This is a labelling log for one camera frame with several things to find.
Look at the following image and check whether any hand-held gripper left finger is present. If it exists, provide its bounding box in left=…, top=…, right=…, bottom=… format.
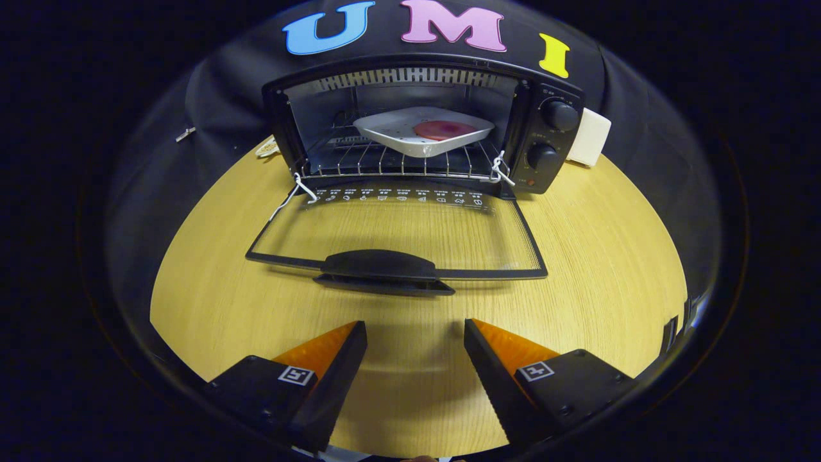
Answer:
left=205, top=321, right=368, bottom=453

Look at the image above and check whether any white bread toaster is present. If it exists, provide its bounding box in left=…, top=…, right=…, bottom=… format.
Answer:
left=566, top=107, right=612, bottom=169

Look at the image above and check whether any white string tie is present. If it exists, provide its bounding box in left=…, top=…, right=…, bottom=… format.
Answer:
left=490, top=151, right=516, bottom=188
left=268, top=172, right=319, bottom=222

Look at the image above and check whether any black toaster oven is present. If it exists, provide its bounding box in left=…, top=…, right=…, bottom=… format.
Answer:
left=245, top=55, right=586, bottom=297

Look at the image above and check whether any pink ham slice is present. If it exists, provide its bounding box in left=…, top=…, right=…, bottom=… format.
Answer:
left=413, top=120, right=477, bottom=141

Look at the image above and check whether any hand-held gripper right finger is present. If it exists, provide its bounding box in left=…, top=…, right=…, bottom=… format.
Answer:
left=464, top=318, right=636, bottom=448

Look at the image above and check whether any white square plate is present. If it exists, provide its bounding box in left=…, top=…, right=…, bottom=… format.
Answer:
left=353, top=106, right=496, bottom=158

